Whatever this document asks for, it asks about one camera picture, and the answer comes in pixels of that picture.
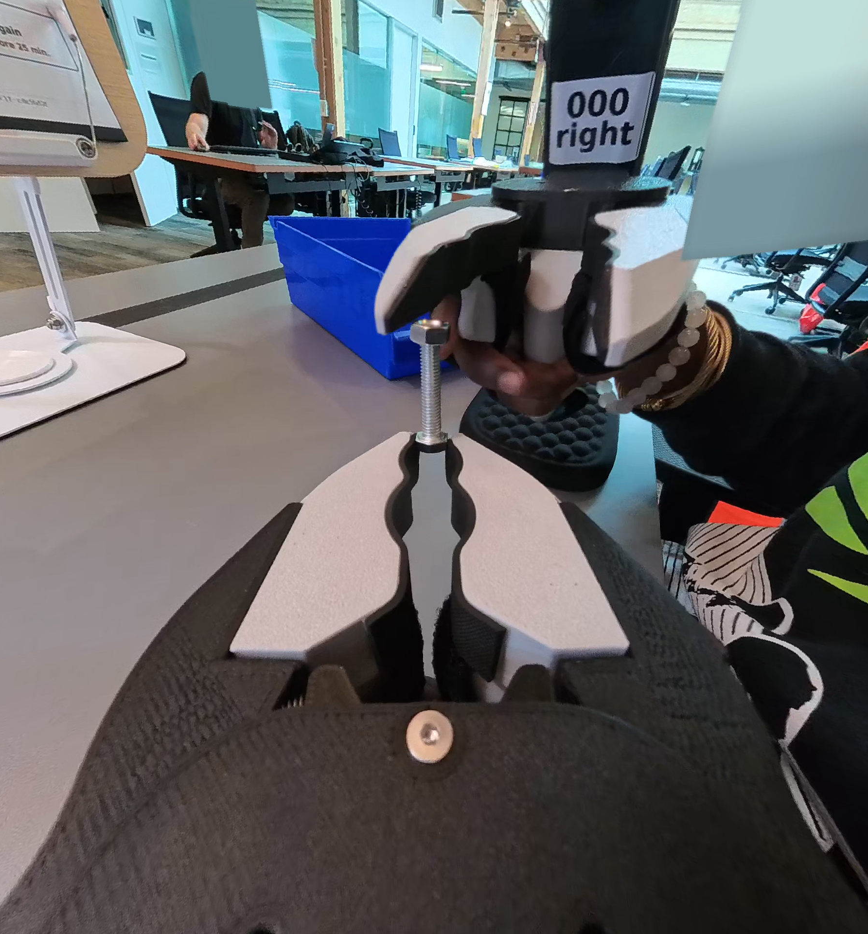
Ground row of black office chairs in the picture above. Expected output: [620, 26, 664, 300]
[649, 146, 868, 351]

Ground black honeycomb wrist rest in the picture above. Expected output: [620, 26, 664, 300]
[459, 383, 620, 493]

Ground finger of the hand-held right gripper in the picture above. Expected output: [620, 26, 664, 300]
[374, 206, 531, 337]
[565, 206, 699, 378]

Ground person's right forearm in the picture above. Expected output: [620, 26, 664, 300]
[634, 303, 868, 515]

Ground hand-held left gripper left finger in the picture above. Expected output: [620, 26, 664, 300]
[228, 432, 427, 690]

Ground white poster stand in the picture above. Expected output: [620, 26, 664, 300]
[0, 175, 187, 453]

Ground wood-topped office desk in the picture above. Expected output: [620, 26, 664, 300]
[448, 162, 548, 201]
[145, 144, 438, 252]

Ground white bead bracelet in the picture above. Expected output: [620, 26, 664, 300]
[596, 288, 708, 415]

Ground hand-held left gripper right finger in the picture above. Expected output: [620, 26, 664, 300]
[434, 432, 632, 701]

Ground gold bracelet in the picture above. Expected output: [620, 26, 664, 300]
[634, 306, 734, 414]

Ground instruction poster on tan board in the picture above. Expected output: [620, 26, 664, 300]
[0, 0, 149, 178]

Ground person's right hand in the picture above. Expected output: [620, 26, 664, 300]
[432, 299, 697, 420]

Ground black white patterned pants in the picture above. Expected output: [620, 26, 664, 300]
[663, 521, 839, 855]

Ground black chair armrest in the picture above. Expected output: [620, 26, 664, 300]
[651, 423, 734, 541]

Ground long steel hex bolt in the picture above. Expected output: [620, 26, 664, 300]
[413, 344, 451, 455]

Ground blue plastic bin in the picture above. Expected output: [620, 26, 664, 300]
[268, 214, 464, 380]

